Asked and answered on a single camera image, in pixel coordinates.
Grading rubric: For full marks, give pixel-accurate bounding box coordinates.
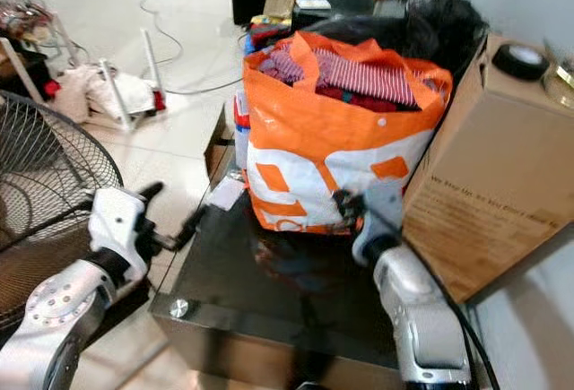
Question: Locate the orange white shopping bag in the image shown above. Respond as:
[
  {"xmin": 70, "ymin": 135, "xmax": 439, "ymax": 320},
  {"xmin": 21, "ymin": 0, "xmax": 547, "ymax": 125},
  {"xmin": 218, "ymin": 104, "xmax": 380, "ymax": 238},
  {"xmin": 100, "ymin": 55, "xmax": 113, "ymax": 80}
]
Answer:
[{"xmin": 240, "ymin": 30, "xmax": 455, "ymax": 235}]

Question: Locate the white paper tag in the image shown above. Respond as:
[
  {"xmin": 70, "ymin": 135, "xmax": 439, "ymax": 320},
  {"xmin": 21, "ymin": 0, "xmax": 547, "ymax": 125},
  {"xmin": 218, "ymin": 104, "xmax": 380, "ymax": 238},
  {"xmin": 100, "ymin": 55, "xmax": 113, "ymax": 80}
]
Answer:
[{"xmin": 206, "ymin": 177, "xmax": 247, "ymax": 212}]

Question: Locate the small open cardboard box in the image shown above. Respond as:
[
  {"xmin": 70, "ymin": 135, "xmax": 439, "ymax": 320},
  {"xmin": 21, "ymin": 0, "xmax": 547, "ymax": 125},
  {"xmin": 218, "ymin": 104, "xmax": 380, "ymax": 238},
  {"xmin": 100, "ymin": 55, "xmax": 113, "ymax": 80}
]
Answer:
[{"xmin": 204, "ymin": 101, "xmax": 239, "ymax": 185}]

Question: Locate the white folding rack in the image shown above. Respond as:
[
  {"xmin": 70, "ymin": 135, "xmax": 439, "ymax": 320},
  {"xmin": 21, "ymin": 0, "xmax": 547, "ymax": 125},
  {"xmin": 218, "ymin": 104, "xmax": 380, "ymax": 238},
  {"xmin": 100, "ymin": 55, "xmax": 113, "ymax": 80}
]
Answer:
[{"xmin": 0, "ymin": 27, "xmax": 166, "ymax": 134}]

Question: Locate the dark red garment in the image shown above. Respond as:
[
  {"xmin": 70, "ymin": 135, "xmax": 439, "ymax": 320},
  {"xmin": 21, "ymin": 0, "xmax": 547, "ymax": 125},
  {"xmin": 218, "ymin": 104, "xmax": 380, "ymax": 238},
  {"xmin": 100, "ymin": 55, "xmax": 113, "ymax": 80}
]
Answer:
[{"xmin": 316, "ymin": 85, "xmax": 413, "ymax": 113}]

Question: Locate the black standing fan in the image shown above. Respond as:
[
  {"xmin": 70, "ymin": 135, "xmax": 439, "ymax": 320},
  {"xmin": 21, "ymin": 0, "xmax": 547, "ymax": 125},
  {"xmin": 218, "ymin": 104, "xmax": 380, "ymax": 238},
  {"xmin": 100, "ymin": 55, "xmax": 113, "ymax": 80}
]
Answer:
[{"xmin": 0, "ymin": 91, "xmax": 125, "ymax": 337}]

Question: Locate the red white spray can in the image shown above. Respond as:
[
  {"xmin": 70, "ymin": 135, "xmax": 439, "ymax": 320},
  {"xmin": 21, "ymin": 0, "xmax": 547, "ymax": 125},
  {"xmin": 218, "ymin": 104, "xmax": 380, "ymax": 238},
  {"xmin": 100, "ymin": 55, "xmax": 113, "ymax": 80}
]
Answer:
[{"xmin": 232, "ymin": 91, "xmax": 252, "ymax": 170}]

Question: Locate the beige cloth pile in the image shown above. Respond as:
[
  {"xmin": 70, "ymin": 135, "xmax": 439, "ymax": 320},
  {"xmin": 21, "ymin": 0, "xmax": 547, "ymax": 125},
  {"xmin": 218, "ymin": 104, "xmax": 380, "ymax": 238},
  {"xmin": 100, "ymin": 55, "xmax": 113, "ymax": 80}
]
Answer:
[{"xmin": 52, "ymin": 63, "xmax": 158, "ymax": 124}]

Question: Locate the black glass low table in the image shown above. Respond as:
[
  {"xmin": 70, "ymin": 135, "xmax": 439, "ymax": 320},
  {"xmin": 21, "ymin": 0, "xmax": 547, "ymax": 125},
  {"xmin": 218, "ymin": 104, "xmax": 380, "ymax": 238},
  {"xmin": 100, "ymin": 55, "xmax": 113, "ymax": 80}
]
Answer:
[{"xmin": 149, "ymin": 166, "xmax": 476, "ymax": 390}]

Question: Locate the striped purple white garment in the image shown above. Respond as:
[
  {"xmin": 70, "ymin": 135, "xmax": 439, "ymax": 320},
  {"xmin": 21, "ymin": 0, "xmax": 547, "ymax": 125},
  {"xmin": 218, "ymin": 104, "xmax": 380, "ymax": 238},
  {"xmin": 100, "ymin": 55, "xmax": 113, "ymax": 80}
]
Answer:
[{"xmin": 258, "ymin": 42, "xmax": 422, "ymax": 109}]

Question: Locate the large brown cardboard box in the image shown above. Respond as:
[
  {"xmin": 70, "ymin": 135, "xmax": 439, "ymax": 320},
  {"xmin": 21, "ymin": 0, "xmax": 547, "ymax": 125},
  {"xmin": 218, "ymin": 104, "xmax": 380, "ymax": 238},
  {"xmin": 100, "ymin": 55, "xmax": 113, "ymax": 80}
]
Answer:
[{"xmin": 399, "ymin": 33, "xmax": 574, "ymax": 305}]

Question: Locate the blue plastic bag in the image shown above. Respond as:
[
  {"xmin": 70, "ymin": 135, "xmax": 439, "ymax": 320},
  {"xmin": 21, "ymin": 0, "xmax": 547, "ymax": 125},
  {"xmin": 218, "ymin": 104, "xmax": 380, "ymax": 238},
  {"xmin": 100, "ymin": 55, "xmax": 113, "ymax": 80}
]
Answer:
[{"xmin": 240, "ymin": 33, "xmax": 261, "ymax": 61}]

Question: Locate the black fuzzy garment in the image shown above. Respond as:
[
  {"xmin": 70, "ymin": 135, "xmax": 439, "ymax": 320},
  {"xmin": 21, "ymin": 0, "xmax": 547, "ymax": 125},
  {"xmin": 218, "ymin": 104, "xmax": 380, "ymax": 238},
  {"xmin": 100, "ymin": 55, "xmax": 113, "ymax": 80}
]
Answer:
[{"xmin": 308, "ymin": 0, "xmax": 491, "ymax": 65}]

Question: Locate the clear plastic bag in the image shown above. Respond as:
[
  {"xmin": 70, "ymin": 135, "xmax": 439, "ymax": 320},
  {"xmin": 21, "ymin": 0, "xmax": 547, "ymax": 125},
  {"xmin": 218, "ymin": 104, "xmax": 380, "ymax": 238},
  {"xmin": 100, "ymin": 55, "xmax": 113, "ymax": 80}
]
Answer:
[{"xmin": 0, "ymin": 0, "xmax": 57, "ymax": 43}]

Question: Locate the black tape roll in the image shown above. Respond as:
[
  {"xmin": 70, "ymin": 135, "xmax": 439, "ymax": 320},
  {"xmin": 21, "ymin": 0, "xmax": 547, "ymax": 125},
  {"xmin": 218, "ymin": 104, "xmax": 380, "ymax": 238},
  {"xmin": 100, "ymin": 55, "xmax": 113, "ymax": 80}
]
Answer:
[{"xmin": 491, "ymin": 41, "xmax": 551, "ymax": 82}]

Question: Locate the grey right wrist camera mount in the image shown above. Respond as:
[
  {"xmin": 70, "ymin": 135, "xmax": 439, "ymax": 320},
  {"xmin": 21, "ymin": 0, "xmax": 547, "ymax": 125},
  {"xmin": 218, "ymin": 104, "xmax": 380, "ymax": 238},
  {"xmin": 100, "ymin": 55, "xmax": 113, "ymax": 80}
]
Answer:
[{"xmin": 352, "ymin": 178, "xmax": 406, "ymax": 265}]

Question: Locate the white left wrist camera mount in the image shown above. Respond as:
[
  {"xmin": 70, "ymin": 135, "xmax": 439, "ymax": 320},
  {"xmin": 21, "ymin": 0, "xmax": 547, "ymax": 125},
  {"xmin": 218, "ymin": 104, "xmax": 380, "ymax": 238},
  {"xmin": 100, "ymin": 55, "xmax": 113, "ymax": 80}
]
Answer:
[{"xmin": 88, "ymin": 186, "xmax": 150, "ymax": 285}]

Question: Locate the grey floor cable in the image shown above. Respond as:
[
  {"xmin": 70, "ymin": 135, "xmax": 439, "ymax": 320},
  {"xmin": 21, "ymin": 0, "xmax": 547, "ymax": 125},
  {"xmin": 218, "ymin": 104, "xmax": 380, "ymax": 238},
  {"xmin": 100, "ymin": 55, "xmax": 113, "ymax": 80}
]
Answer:
[{"xmin": 121, "ymin": 0, "xmax": 234, "ymax": 97}]

